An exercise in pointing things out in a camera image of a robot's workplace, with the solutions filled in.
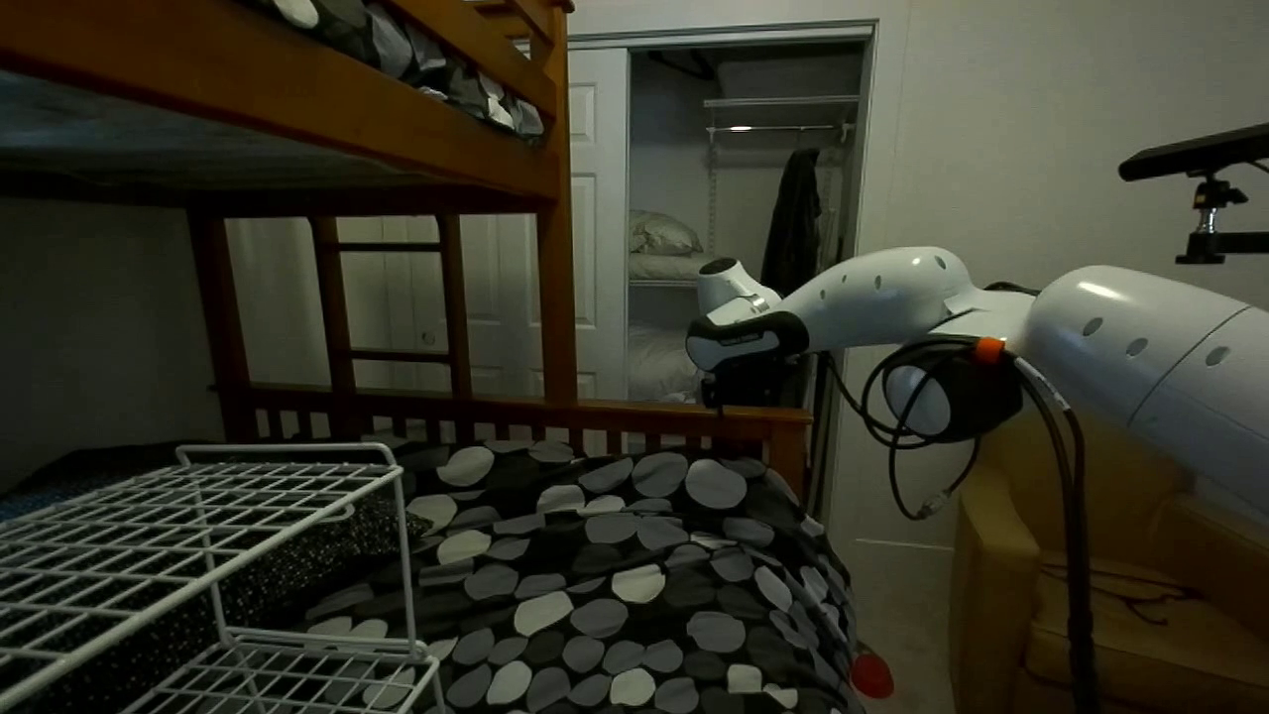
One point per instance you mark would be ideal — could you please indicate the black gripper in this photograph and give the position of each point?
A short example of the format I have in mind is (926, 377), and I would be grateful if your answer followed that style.
(755, 382)

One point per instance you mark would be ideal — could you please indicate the black grey-dotted blanket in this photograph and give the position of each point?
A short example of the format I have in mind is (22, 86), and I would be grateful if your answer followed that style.
(605, 584)

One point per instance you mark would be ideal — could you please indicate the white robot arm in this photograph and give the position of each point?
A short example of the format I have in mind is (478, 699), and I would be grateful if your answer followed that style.
(1171, 361)

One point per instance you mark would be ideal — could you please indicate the red round toy object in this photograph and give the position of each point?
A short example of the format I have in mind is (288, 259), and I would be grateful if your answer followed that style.
(869, 674)

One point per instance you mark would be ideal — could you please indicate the dark hanging jacket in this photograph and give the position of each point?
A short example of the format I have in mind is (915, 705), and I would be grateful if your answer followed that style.
(790, 249)

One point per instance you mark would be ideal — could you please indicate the white closet door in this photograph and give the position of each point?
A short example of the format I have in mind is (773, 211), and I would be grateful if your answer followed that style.
(602, 168)

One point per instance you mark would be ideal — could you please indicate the yellow armchair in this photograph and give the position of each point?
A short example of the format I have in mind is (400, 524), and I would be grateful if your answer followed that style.
(1180, 592)

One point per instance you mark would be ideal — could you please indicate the black camera on stand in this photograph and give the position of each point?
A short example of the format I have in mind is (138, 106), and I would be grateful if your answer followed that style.
(1205, 160)

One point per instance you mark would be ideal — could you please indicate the white wire rack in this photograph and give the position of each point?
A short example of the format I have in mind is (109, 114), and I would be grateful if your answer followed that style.
(91, 571)

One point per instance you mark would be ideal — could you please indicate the wooden bunk bed frame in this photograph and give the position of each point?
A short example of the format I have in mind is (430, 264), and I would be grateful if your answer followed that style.
(174, 188)

